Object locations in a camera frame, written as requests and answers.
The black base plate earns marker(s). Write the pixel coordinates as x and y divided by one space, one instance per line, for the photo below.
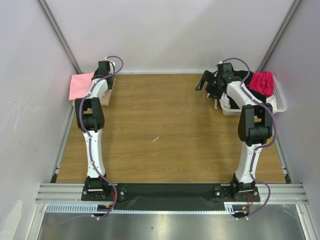
170 196

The white t shirt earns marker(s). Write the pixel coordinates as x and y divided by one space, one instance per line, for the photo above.
223 102

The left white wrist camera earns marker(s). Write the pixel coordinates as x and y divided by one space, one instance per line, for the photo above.
111 64

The aluminium frame rail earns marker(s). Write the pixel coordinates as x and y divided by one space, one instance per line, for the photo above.
280 193

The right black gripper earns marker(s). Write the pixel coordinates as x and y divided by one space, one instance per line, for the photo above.
208 81

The pink t shirt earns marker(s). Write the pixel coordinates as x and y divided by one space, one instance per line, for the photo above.
82 77

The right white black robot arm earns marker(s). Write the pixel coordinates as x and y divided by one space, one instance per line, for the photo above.
255 127

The crimson red t shirt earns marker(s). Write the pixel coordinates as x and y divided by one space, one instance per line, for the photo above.
264 82

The white plastic laundry basket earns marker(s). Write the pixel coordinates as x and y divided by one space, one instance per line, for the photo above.
281 105

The grey slotted cable duct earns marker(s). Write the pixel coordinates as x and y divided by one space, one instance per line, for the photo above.
94 208

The folded beige t shirt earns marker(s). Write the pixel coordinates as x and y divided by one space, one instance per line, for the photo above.
107 97

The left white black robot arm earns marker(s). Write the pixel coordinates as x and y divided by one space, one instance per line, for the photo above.
91 121

